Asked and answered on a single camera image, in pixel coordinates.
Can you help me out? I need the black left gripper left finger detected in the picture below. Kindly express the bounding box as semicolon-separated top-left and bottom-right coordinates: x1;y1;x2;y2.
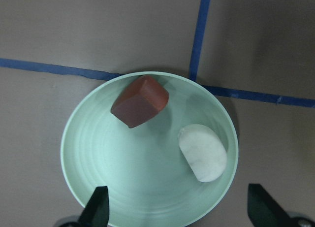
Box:
57;186;109;227

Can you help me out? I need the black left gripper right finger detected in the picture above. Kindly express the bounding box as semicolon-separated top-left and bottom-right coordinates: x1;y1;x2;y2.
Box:
247;184;315;227

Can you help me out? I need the white bun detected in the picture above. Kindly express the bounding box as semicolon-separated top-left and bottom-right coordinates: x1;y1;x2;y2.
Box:
178;124;227;183

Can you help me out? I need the brown bun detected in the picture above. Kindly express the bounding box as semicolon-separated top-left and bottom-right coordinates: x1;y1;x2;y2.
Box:
110;75;169;128

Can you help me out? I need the light green plate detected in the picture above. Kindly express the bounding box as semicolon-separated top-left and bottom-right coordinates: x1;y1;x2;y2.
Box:
61;72;239;227

